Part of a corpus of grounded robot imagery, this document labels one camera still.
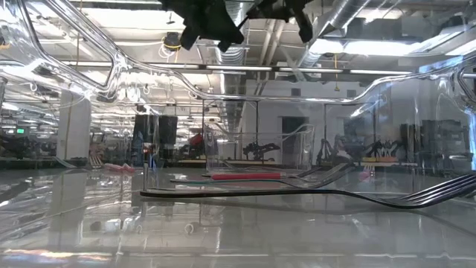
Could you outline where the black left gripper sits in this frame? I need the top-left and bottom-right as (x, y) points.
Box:
(159, 0), (245, 53)

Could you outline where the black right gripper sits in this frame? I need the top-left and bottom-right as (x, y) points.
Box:
(245, 0), (315, 44)

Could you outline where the red handled fork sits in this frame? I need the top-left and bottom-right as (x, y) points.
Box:
(210, 166), (324, 182)
(103, 162), (137, 174)

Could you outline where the teal handled fork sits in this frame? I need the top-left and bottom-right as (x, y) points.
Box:
(170, 177), (335, 190)

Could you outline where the black fork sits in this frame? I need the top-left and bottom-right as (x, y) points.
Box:
(139, 173), (476, 210)
(293, 162), (355, 184)

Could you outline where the long ceiling light strip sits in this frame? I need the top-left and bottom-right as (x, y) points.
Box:
(59, 60), (414, 75)

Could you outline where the black monitor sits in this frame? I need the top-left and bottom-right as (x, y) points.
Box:
(132, 114), (179, 147)

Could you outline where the clear plastic tray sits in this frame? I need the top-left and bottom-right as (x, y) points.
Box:
(0, 0), (476, 268)
(202, 122), (316, 175)

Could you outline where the white building column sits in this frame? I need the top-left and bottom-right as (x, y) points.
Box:
(55, 89), (92, 160)

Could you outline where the black equipment rack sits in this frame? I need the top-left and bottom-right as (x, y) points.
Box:
(399, 118), (470, 165)

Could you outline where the silver ceiling duct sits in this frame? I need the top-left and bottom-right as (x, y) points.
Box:
(213, 0), (261, 66)
(297, 0), (371, 68)

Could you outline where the yellow ceiling cable coil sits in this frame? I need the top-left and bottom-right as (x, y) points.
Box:
(160, 31), (187, 54)

